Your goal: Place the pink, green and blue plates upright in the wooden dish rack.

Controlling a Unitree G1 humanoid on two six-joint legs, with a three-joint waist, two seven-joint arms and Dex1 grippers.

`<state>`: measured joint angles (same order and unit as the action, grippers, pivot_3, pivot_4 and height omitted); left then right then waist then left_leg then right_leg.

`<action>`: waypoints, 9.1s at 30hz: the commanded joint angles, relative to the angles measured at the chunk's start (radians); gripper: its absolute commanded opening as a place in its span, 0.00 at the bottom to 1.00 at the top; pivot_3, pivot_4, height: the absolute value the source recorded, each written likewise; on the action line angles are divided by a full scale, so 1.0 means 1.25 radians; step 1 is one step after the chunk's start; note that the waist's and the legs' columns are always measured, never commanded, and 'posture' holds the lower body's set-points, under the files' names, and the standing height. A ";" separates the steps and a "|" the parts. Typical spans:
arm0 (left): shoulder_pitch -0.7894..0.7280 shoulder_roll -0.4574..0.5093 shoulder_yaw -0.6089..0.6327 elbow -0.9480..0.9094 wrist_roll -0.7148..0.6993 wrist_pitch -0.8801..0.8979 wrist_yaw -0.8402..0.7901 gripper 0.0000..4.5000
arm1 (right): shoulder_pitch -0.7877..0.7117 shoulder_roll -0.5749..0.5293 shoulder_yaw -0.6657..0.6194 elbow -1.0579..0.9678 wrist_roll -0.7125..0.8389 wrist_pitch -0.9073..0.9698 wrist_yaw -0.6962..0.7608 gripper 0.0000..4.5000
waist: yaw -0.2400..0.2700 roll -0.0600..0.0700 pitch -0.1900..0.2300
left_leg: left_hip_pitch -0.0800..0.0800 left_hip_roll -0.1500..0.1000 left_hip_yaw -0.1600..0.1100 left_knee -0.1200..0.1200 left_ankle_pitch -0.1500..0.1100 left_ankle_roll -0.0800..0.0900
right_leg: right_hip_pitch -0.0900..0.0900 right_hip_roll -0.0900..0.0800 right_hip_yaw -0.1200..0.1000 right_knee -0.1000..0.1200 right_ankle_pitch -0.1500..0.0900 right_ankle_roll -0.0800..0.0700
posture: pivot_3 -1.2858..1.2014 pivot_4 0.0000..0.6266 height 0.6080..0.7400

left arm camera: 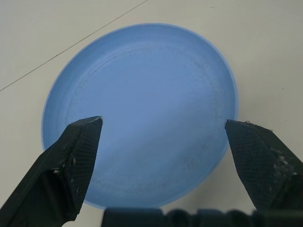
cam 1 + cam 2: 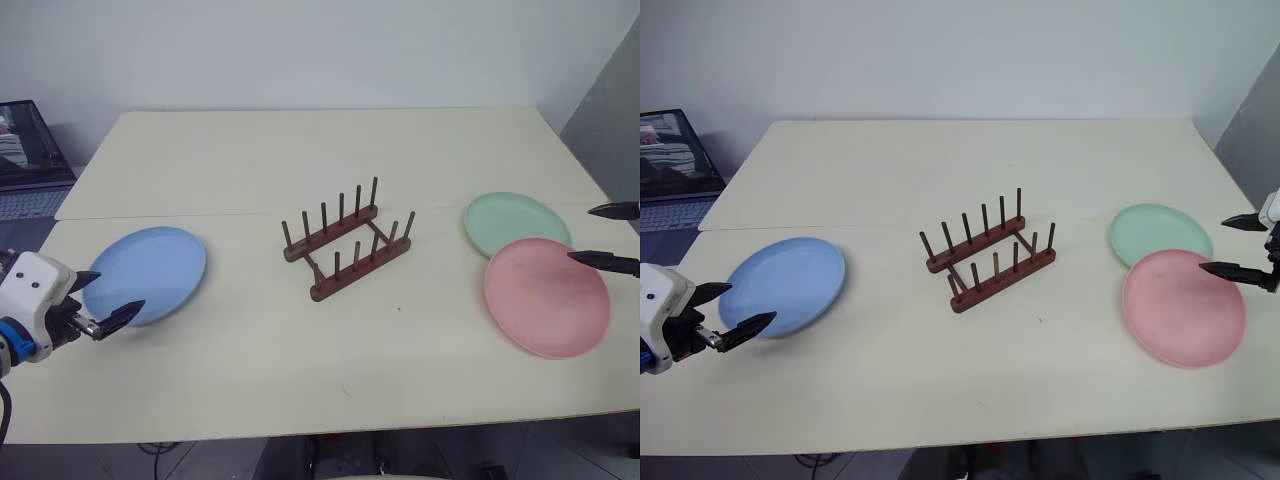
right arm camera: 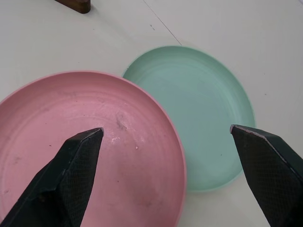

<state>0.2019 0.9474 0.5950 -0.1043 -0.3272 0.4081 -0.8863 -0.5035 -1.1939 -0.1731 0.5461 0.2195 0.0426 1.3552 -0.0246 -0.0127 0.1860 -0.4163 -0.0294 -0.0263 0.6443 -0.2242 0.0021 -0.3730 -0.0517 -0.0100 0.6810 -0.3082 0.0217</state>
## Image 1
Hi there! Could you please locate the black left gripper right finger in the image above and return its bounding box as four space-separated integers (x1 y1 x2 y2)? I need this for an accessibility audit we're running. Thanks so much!
224 119 303 211

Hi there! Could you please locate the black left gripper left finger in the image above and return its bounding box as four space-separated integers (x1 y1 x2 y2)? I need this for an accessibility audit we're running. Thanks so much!
0 115 104 227

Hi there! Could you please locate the blue plastic plate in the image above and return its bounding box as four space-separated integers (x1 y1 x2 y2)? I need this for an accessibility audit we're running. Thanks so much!
41 22 240 210

